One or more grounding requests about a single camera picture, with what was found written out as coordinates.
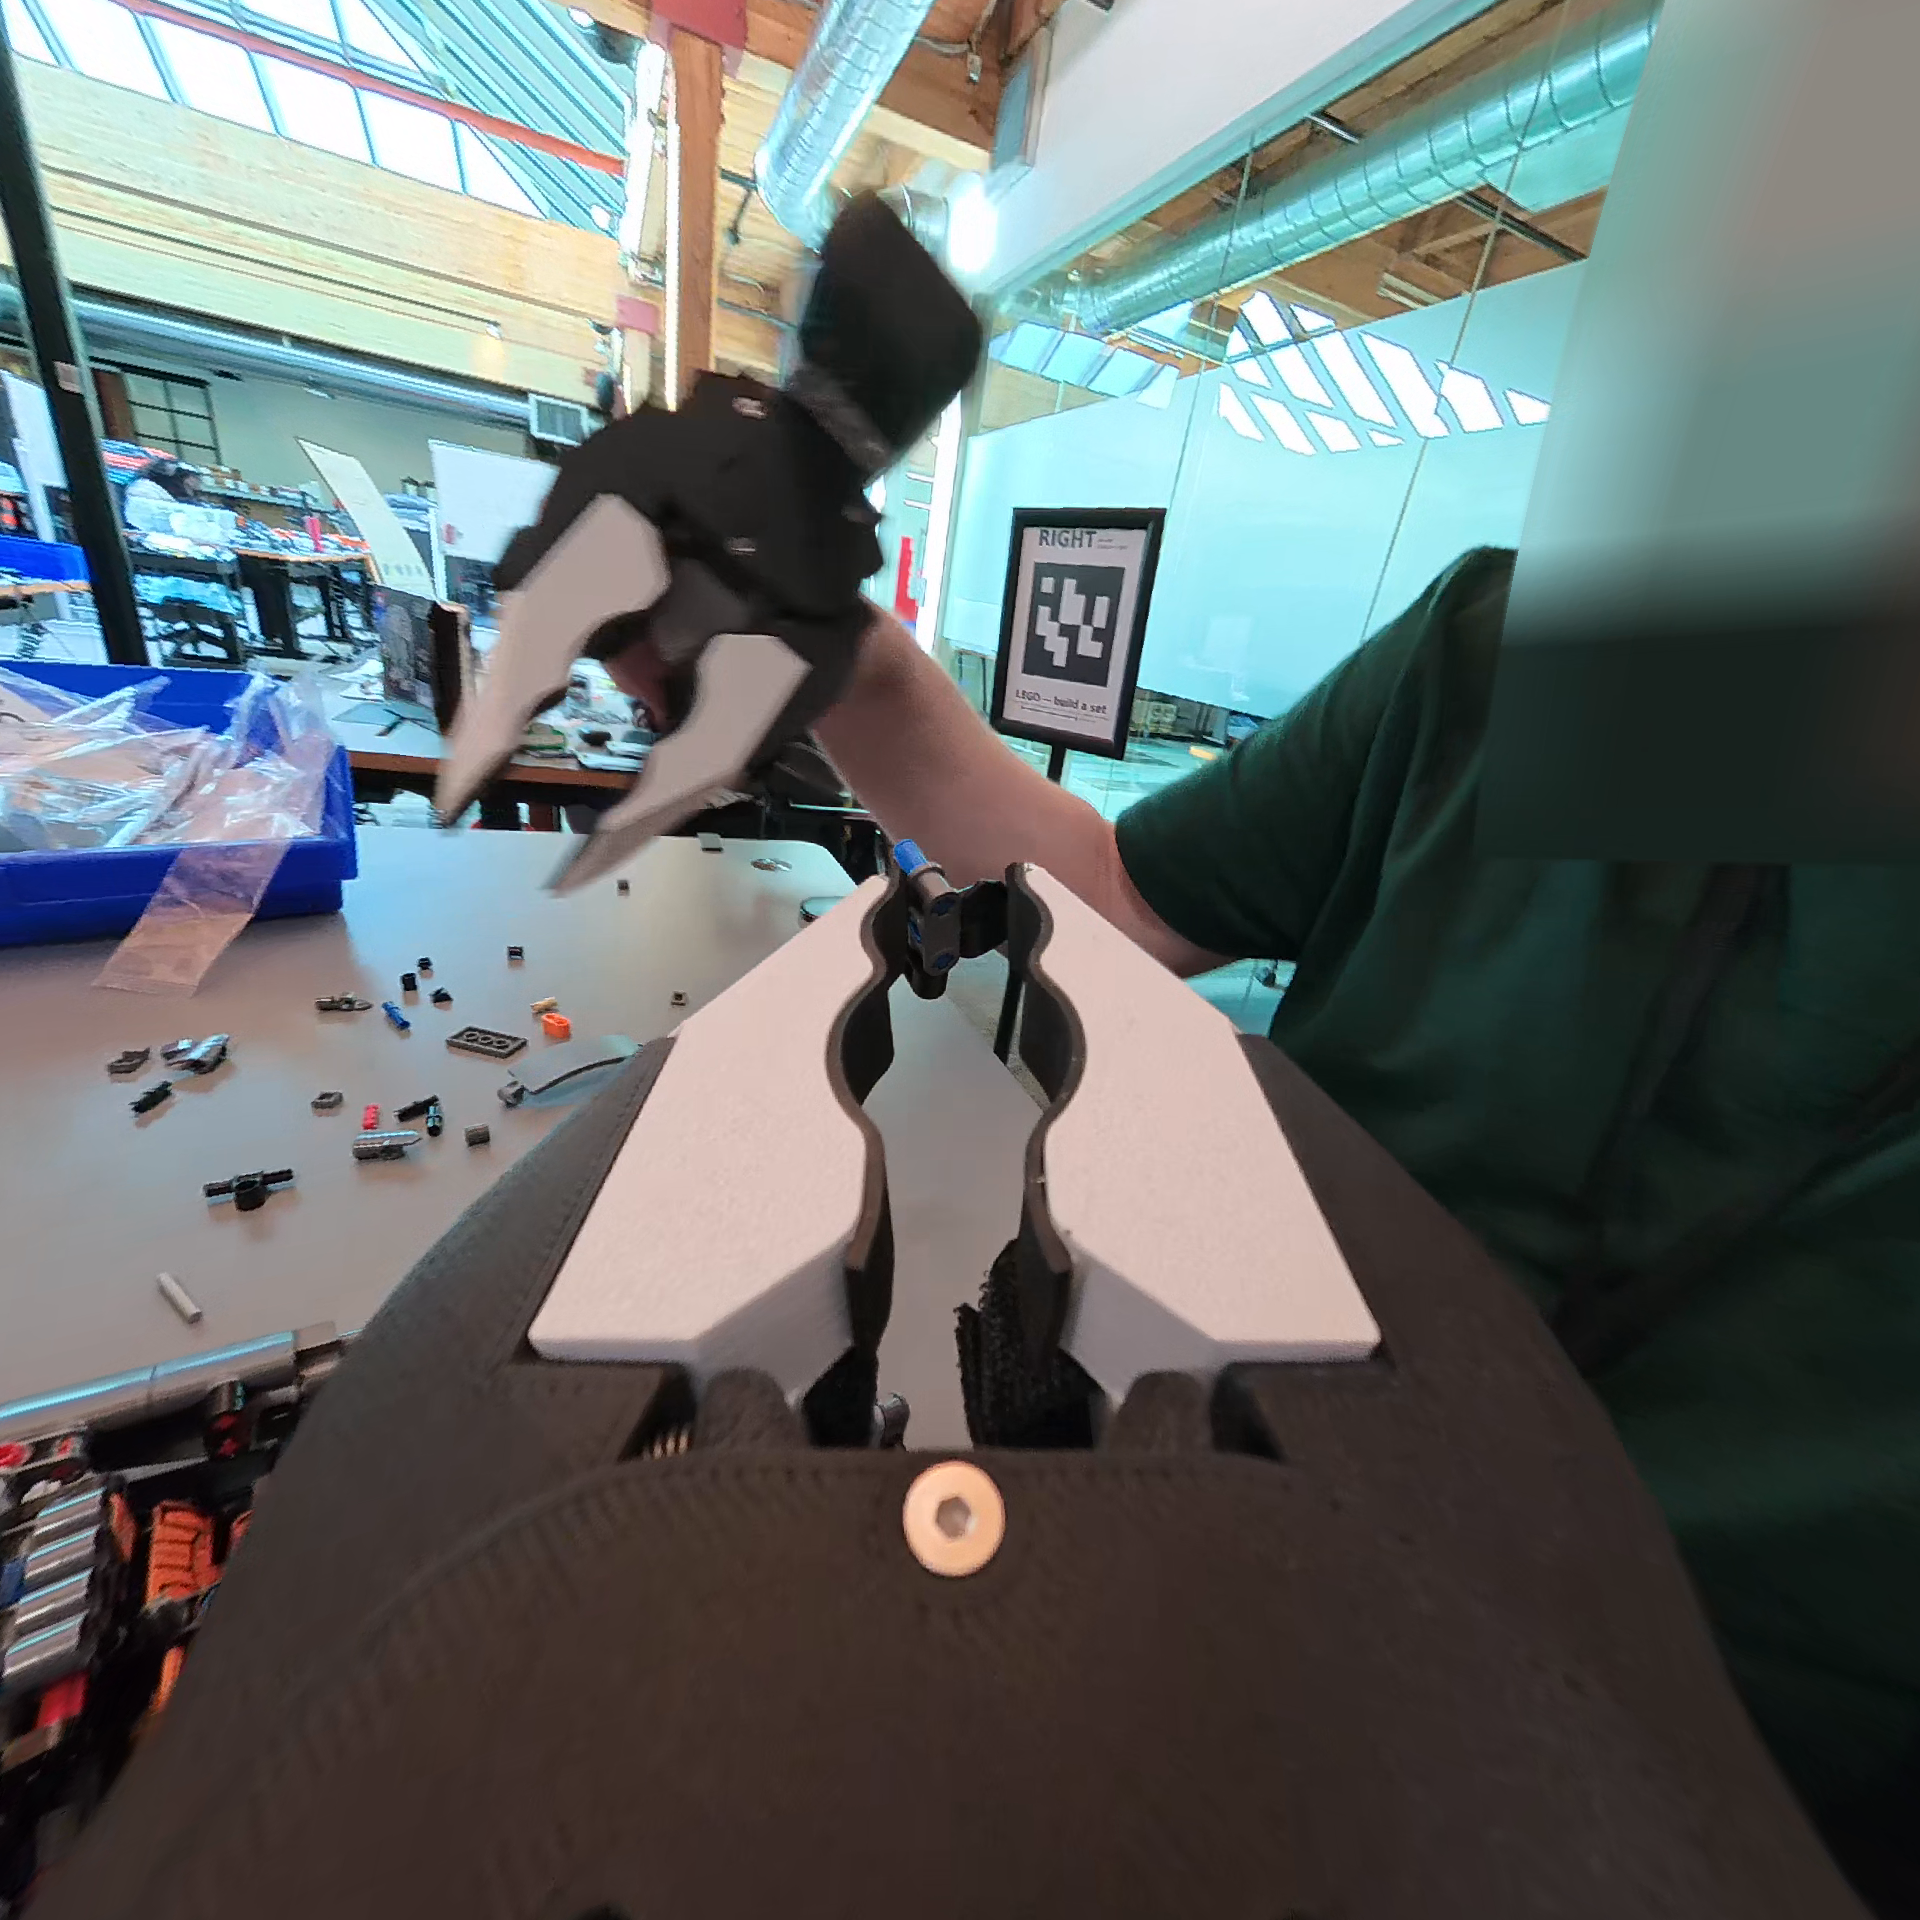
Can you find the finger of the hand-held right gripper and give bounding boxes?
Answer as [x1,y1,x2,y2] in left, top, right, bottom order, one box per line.
[544,634,816,896]
[431,491,672,830]

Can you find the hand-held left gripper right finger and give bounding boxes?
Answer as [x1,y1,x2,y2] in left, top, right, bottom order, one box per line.
[960,863,1382,1420]

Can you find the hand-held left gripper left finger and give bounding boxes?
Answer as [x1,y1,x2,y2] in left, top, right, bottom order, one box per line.
[528,873,906,1412]

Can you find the black lego piece blue pins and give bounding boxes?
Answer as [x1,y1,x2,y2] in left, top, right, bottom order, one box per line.
[888,838,1013,995]

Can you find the grey lego car model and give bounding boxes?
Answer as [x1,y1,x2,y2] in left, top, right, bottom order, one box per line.
[0,1328,349,1892]

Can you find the person's right forearm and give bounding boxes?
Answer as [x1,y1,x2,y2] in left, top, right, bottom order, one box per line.
[808,608,1248,980]

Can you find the scattered small lego pieces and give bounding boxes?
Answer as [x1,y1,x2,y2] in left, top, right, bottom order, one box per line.
[104,878,695,1327]

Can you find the white whiteboard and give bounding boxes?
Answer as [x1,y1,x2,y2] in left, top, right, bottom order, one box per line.
[428,439,565,566]

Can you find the dark cardboard box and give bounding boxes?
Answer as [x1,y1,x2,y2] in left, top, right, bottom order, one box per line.
[375,587,470,711]

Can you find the wooden office desk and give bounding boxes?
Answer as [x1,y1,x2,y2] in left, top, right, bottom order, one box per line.
[336,698,648,826]

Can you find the slanted white board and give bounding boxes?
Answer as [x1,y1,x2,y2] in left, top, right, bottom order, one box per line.
[298,439,440,596]

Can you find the wooden support column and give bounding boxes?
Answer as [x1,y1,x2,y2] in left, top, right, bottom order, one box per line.
[660,30,731,415]

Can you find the blue plastic bin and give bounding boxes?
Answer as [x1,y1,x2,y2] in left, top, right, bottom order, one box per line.
[0,660,359,951]

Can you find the black framed sign on stand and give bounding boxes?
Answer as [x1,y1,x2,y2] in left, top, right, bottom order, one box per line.
[989,508,1167,782]

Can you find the pile of clear plastic bags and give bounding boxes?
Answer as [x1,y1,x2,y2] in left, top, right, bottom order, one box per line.
[0,667,339,995]

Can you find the black metal pole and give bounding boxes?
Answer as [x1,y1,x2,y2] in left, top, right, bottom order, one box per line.
[0,0,154,671]

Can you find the silver air duct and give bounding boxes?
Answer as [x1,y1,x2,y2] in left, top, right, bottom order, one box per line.
[757,0,939,256]
[1050,23,1659,338]

